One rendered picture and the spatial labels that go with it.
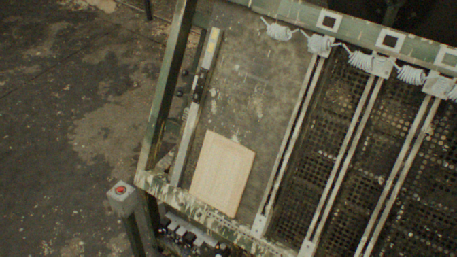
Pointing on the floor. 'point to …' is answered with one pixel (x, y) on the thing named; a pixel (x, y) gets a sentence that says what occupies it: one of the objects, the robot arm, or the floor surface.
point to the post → (134, 235)
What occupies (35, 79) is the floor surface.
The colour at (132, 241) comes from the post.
